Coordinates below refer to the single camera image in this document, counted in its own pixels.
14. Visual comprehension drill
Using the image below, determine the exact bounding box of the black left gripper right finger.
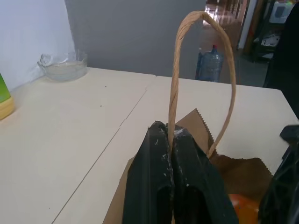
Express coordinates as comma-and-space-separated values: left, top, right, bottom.
171, 125, 240, 224

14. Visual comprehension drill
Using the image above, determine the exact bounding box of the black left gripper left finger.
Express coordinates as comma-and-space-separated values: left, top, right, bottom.
121, 120, 175, 224

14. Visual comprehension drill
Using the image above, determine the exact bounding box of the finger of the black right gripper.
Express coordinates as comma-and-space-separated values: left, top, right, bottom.
257, 125, 299, 224

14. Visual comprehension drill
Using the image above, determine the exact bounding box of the brown paper bag with handles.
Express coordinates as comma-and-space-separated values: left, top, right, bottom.
101, 10, 274, 224

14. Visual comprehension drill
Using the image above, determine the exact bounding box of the orange item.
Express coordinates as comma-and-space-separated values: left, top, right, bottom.
227, 193, 261, 224

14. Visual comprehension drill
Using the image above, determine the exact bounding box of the blue water jug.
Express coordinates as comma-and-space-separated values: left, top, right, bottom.
195, 44, 225, 83

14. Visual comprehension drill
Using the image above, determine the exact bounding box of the large black background shape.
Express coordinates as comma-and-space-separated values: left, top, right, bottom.
263, 8, 299, 91

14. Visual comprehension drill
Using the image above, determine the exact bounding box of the clear glass bowl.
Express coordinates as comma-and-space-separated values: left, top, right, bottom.
37, 49, 88, 82

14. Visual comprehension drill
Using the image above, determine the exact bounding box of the yellow detergent bottle green label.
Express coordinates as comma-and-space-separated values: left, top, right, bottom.
0, 72, 15, 121

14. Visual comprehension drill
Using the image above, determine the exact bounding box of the white appliance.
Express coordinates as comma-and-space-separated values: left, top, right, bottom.
270, 1, 293, 24

